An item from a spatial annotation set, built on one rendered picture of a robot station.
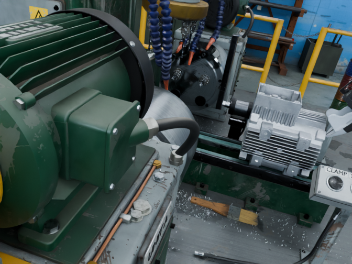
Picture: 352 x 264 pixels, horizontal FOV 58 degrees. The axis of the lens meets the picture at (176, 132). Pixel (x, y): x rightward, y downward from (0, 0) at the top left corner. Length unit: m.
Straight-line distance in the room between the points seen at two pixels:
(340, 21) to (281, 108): 5.28
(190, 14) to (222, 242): 0.59
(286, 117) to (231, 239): 0.36
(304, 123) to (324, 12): 5.18
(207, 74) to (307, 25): 4.96
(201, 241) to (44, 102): 0.67
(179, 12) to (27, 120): 0.63
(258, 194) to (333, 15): 5.26
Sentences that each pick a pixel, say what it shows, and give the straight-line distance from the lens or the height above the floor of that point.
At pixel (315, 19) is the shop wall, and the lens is 6.05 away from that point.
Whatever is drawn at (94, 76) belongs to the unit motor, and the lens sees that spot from 0.35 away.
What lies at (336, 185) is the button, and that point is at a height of 1.07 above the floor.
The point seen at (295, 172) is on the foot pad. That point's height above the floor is 0.97.
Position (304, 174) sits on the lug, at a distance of 0.96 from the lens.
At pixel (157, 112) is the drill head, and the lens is 0.64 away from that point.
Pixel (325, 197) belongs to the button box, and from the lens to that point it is 0.75.
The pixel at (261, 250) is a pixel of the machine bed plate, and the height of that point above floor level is 0.80.
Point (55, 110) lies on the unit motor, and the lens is 0.29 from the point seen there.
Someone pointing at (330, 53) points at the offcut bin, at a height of 0.40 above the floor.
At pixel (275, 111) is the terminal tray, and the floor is 1.11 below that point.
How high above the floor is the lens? 1.44
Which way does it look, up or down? 29 degrees down
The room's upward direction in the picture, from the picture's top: 9 degrees clockwise
